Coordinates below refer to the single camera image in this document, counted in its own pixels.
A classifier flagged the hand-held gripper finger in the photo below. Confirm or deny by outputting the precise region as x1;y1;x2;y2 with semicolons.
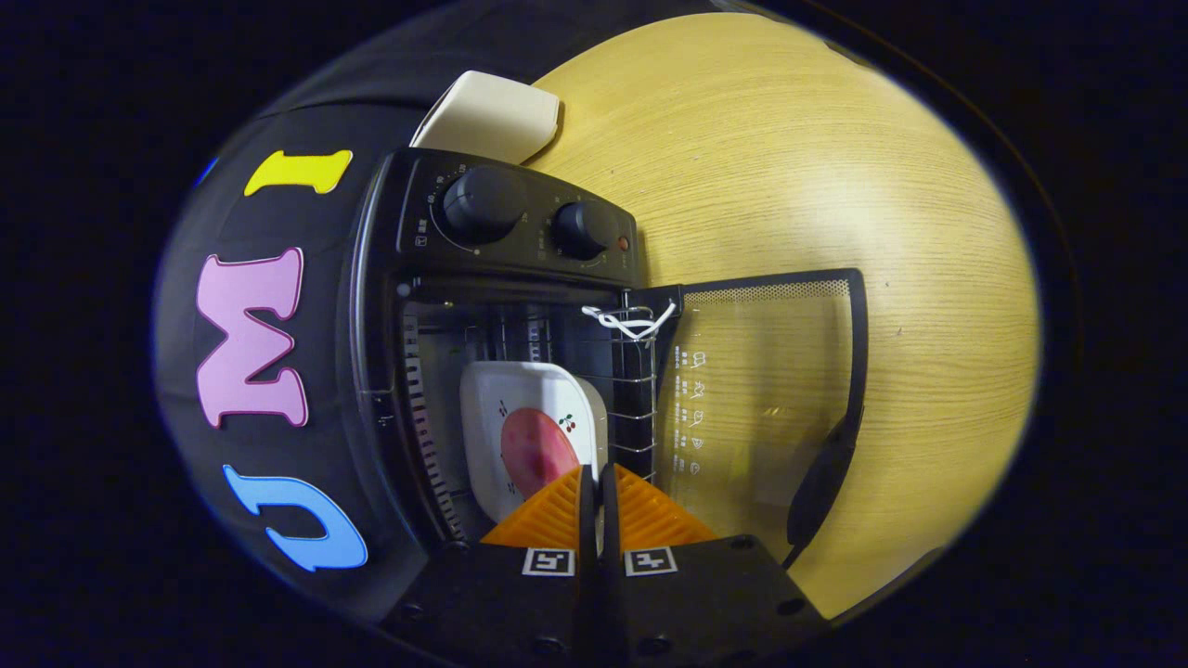
381;464;595;668
599;462;832;668

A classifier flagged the white square plate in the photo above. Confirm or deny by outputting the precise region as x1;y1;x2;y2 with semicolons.
459;360;611;525

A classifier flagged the white bread toaster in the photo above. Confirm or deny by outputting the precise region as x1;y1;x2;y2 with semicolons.
410;70;562;166

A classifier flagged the black toaster oven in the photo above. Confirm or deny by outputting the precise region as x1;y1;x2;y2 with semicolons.
348;147;870;624

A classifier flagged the pink ham slice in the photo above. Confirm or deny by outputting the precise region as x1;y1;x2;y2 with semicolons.
499;406;581;502

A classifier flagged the white string tie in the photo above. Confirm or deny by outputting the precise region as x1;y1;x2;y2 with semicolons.
581;299;678;340

